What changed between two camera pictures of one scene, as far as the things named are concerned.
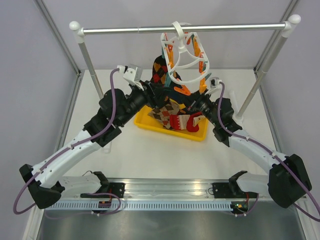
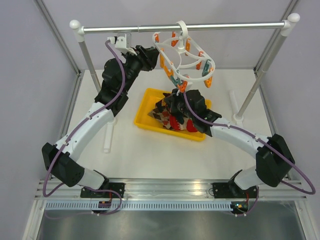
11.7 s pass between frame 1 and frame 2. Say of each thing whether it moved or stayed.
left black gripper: moved
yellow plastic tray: stayed
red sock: stayed
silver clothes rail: stayed
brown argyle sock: stayed
